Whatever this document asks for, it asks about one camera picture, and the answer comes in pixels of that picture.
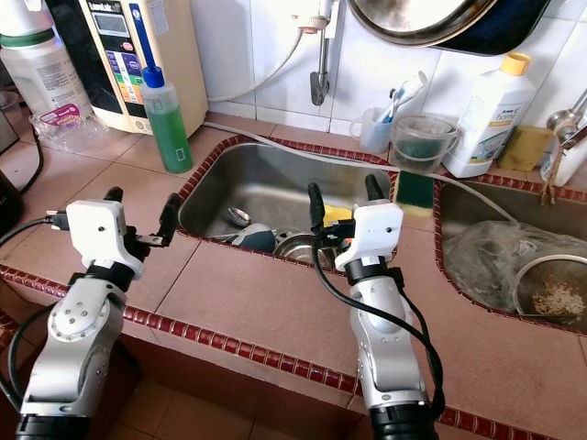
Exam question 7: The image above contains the steel plate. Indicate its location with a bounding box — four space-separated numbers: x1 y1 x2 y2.
273 232 327 267

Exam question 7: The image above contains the teal cup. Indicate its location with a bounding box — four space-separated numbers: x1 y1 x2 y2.
231 225 278 255

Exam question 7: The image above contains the green yellow sponge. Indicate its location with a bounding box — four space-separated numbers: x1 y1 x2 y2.
394 170 437 210

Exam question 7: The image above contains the white toothbrush cup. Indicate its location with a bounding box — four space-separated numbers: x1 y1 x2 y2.
349 107 393 154

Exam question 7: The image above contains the steel sink basin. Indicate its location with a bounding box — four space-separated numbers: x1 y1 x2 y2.
436 179 587 331
179 142 441 271

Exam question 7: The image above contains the steel spoon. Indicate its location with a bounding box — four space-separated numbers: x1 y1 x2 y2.
225 208 251 228

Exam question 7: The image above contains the green dish soap bottle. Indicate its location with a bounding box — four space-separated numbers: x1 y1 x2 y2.
128 5 194 175

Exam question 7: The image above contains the clear plastic box pink label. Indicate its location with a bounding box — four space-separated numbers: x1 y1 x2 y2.
30 104 111 152

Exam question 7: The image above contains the black electric kettle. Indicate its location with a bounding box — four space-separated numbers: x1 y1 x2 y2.
0 170 27 235

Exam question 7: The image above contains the white blue toothbrush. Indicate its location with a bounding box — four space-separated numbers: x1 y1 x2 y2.
376 71 430 125

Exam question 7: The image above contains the white jar green band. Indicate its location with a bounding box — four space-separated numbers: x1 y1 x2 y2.
0 0 93 118

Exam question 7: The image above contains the white detergent bottle yellow cap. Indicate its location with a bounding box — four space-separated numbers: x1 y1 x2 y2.
442 52 537 180

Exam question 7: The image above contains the beige water purifier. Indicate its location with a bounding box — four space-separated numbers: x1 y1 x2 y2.
46 0 210 137

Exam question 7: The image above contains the steel wok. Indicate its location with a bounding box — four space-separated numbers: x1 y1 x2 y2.
347 0 510 47

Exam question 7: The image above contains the chrome sink faucet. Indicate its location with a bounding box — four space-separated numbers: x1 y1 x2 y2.
539 87 587 207

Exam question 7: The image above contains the steel strainer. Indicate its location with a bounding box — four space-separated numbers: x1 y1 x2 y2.
512 254 587 322

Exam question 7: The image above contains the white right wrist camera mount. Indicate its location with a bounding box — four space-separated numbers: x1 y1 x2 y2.
335 202 406 273

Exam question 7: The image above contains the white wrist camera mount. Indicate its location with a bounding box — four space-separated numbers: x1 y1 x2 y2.
66 200 145 281
335 202 406 273

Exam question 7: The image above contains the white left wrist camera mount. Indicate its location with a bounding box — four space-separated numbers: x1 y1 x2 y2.
66 200 145 281

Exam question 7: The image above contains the black kettle cord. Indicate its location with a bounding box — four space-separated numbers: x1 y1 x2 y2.
18 119 47 195

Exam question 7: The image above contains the white long hose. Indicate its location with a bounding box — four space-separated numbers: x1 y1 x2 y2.
202 122 519 226

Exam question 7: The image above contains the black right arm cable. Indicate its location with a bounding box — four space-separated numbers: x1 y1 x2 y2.
310 229 449 423

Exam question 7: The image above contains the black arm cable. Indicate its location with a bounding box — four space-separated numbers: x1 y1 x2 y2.
310 229 449 423
0 213 76 413

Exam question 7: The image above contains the metal wall tap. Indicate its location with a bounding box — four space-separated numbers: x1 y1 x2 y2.
298 0 345 106

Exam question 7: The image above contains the white curved hose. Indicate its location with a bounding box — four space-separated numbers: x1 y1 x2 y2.
206 23 317 105

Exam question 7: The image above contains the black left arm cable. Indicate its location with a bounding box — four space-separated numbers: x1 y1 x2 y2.
0 213 76 413

